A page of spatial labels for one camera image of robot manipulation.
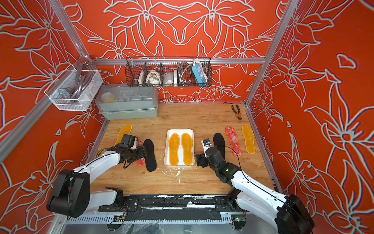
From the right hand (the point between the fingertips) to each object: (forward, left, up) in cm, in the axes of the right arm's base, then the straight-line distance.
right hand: (199, 152), depth 82 cm
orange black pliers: (+37, -32, -8) cm, 49 cm away
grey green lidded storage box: (+35, +51, +7) cm, 62 cm away
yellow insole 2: (+12, +8, -7) cm, 16 cm away
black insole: (-1, +30, -7) cm, 31 cm away
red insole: (-3, +36, -9) cm, 37 cm away
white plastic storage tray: (+6, +12, -8) cm, 16 cm away
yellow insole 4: (+19, -36, -9) cm, 42 cm away
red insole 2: (+15, -24, -8) cm, 30 cm away
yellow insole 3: (+21, +52, -8) cm, 57 cm away
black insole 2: (+12, -14, -8) cm, 20 cm away
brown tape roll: (+3, +63, -8) cm, 63 cm away
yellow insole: (+10, +16, -7) cm, 21 cm away
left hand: (+2, +35, -7) cm, 35 cm away
